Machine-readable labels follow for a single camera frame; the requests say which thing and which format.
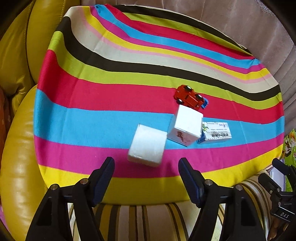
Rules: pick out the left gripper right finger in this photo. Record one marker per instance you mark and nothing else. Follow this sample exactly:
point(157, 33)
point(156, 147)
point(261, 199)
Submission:
point(193, 181)

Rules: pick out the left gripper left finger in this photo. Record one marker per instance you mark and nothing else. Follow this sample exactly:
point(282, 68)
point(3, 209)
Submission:
point(100, 179)

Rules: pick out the white medicine box green print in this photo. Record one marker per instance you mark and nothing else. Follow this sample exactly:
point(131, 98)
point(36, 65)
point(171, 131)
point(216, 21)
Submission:
point(214, 132)

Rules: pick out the plain white cube box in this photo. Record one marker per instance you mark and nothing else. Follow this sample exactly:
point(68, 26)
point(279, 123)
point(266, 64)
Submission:
point(147, 146)

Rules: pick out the person's right hand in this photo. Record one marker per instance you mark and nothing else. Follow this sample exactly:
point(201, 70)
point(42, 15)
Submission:
point(274, 228)

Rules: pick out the green cartoon bedsheet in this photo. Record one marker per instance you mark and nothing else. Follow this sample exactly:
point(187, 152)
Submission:
point(288, 152)

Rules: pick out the white cube box with figure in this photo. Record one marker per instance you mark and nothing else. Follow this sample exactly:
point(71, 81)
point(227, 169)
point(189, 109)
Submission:
point(185, 126)

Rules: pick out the blue toy piece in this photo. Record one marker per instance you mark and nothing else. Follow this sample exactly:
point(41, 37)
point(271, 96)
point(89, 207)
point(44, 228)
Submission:
point(205, 103)

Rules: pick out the red toy car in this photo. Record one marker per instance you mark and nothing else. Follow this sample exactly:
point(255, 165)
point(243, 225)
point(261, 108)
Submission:
point(186, 96)

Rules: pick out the rainbow striped cloth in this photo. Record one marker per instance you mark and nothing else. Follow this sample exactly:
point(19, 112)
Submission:
point(109, 69)

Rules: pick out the pink patterned cushion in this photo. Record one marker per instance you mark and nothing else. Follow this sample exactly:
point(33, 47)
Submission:
point(5, 118)

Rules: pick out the yellow leather sofa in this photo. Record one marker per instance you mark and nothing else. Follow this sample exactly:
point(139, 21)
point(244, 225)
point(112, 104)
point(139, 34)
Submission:
point(26, 30)

